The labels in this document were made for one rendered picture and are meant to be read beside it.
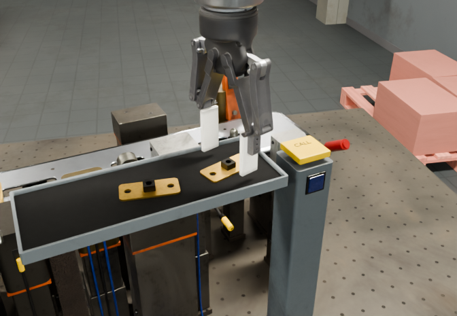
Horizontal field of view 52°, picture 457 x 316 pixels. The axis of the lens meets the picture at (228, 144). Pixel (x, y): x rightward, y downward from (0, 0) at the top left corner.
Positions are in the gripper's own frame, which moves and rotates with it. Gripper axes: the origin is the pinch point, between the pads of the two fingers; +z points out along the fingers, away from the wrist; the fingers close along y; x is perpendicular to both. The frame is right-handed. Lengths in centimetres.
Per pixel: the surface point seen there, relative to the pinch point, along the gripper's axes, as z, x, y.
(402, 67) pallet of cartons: 87, -266, 120
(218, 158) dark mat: 4.1, -0.7, 3.2
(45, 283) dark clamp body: 23.9, 25.7, 16.3
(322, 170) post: 7.2, -14.2, -6.8
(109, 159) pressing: 20.1, 1.6, 38.6
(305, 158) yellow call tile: 4.3, -11.2, -5.5
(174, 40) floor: 119, -234, 366
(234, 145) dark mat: 4.1, -5.1, 4.6
